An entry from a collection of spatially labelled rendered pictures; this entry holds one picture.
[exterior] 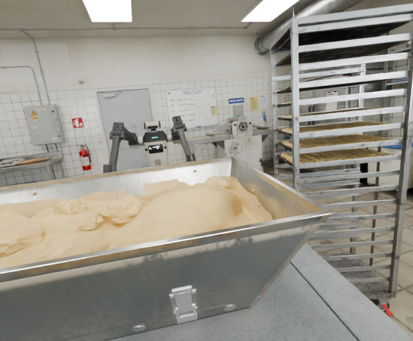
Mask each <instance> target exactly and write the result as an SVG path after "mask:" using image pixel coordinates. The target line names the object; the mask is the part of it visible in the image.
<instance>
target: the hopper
mask: <svg viewBox="0 0 413 341"><path fill-rule="evenodd" d="M194 170H197V171H196V172H193V171H194ZM214 176H218V177H220V178H221V179H223V180H225V181H227V183H228V184H230V183H231V182H232V181H236V182H238V183H240V184H241V187H242V190H243V193H244V199H245V200H246V201H247V202H248V203H249V204H250V205H251V206H252V208H253V210H254V211H255V212H256V214H257V215H259V216H260V217H262V218H263V219H265V222H261V223H254V224H250V225H243V226H238V227H231V228H227V229H220V230H216V231H208V232H204V233H197V234H193V235H186V236H181V237H174V238H170V239H165V240H158V241H155V242H147V243H143V244H136V245H132V246H125V247H120V248H113V249H109V250H102V251H97V252H90V253H86V254H79V255H75V256H67V257H64V258H56V259H52V260H45V261H41V262H36V263H29V264H25V265H18V266H14V267H6V268H2V269H0V341H108V340H113V339H117V338H122V337H125V336H131V335H134V334H140V333H143V332H149V331H152V330H155V329H160V328H164V327H169V326H172V325H178V324H181V323H187V322H190V321H195V320H199V319H204V318H207V317H213V316H216V315H222V314H225V313H231V312H234V311H239V310H242V309H248V308H251V307H253V306H255V305H256V303H257V302H258V301H259V299H260V298H261V297H262V296H263V294H264V293H265V291H266V290H267V289H268V287H270V285H271V284H272V283H273V282H274V280H275V279H276V278H277V277H278V276H279V274H281V272H282V271H283V270H284V268H285V267H286V266H287V264H288V263H289V262H290V261H291V260H292V259H293V257H294V256H295V255H296V254H297V252H298V251H299V250H300V249H301V248H302V247H303V245H304V244H305V243H306V241H307V240H308V239H309V238H310V237H311V236H312V235H313V233H314V232H315V231H316V229H317V228H318V227H319V226H320V225H321V224H322V223H324V222H326V221H327V219H328V218H329V217H330V215H331V214H332V213H333V211H332V210H331V209H329V208H327V207H325V206H324V205H322V204H320V203H318V202H316V201H315V200H312V199H311V198H309V197H307V196H305V195H304V194H302V193H300V192H298V191H297V190H295V189H293V188H291V187H289V186H287V185H285V184H284V183H282V182H280V181H279V180H277V179H275V178H273V177H271V176H269V175H267V174H266V173H264V172H262V171H260V170H259V169H257V168H255V167H253V166H251V165H249V164H247V163H246V162H244V161H242V160H241V159H239V158H237V157H235V156H228V157H222V158H213V159H208V160H198V161H192V162H182V163H177V164H168V165H162V166H152V167H147V168H137V169H131V170H122V171H116V172H111V173H101V174H95V175H85V176H80V177H71V178H65V179H55V180H50V181H40V182H34V183H25V184H19V185H10V186H4V187H0V208H2V210H0V212H1V211H6V210H7V211H10V212H17V213H19V214H24V215H26V216H27V217H29V218H30V219H31V218H32V217H34V216H35V215H36V214H37V213H39V212H40V211H42V210H44V209H46V208H49V207H50V206H54V204H55V203H56V202H61V201H65V200H71V199H75V198H78V199H79V198H81V199H82V200H95V201H102V200H109V201H114V200H116V199H121V198H123V197H124V196H128V195H129V194H138V195H139V197H141V196H151V195H153V194H156V193H158V192H161V191H164V190H165V189H167V190H173V189H179V188H184V187H187V186H191V185H195V184H197V183H204V182H205V181H206V180H207V179H208V178H209V177H214ZM252 189H254V190H255V191H254V192H253V191H252ZM31 193H36V194H35V195H31ZM258 205H260V207H257V206H258Z"/></svg>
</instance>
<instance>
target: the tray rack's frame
mask: <svg viewBox="0 0 413 341"><path fill-rule="evenodd" d="M410 13H413V3H411V4H405V5H394V6H389V7H378V8H372V9H362V10H355V11H350V12H339V13H333V14H323V15H316V16H306V17H300V18H298V19H299V26H309V25H315V24H326V23H332V22H343V21H349V20H359V19H366V18H376V17H382V16H393V15H399V14H410ZM289 34H290V22H289V23H288V24H287V25H286V26H285V28H284V29H283V30H282V31H281V33H280V34H279V35H278V36H277V37H276V38H275V39H274V41H273V42H272V43H271V49H273V48H275V49H277V48H279V46H281V44H283V42H285V40H287V38H288V37H289ZM412 136H413V35H412V48H411V56H410V70H409V77H408V91H407V99H406V113H405V120H404V134H403V141H402V149H401V162H400V170H399V184H398V191H397V205H396V213H395V226H394V234H393V247H392V255H391V269H390V277H389V286H388V285H387V284H386V283H385V282H383V281H376V282H365V283H353V285H354V286H355V287H356V288H357V289H358V290H359V291H360V292H361V293H362V294H364V295H365V296H366V297H367V298H368V299H375V300H376V299H377V300H378V301H379V309H380V310H384V307H383V305H382V304H381V303H384V302H386V303H387V301H388V300H390V298H395V297H396V291H397V278H398V271H399V259H400V252H401V239H402V233H403V226H404V213H405V206H406V194H407V187H408V175H409V167H410V155H411V148H412ZM319 255H320V256H321V257H328V256H347V255H356V254H355V248H350V252H338V253H328V254H319ZM327 262H328V263H329V264H330V265H331V266H332V267H334V268H335V269H337V268H347V267H366V266H367V264H366V263H365V262H364V261H363V260H362V259H351V260H333V261H327ZM340 274H341V275H342V276H343V277H344V278H346V279H362V278H373V277H379V276H378V275H377V274H376V273H375V272H374V271H373V270H370V271H351V272H340ZM386 305H387V304H386Z"/></svg>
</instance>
